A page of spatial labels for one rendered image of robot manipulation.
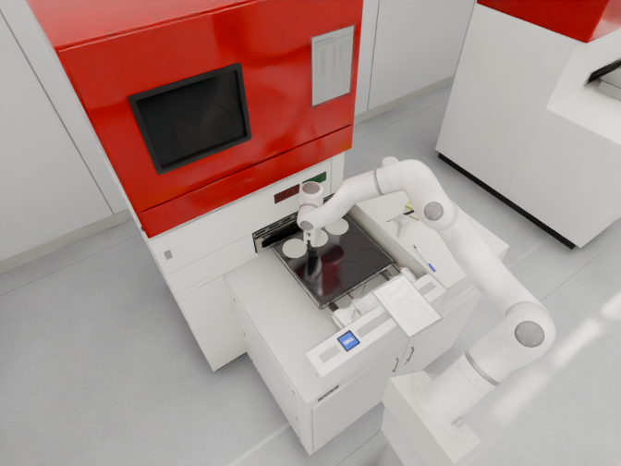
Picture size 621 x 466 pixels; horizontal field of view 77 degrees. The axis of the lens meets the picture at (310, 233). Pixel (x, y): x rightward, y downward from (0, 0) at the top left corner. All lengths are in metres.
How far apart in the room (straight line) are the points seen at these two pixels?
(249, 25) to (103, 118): 0.42
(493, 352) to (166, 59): 1.11
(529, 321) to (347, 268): 0.70
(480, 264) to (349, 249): 0.60
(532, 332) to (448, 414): 0.35
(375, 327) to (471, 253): 0.41
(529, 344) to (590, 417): 1.53
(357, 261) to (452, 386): 0.60
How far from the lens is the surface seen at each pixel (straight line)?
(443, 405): 1.28
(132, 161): 1.15
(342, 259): 1.59
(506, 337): 1.16
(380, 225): 1.63
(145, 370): 2.52
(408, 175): 1.25
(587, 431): 2.61
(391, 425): 1.41
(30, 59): 2.65
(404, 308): 1.41
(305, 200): 1.36
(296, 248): 1.62
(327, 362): 1.30
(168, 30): 1.04
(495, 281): 1.21
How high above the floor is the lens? 2.16
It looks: 49 degrees down
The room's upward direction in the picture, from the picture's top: 1 degrees counter-clockwise
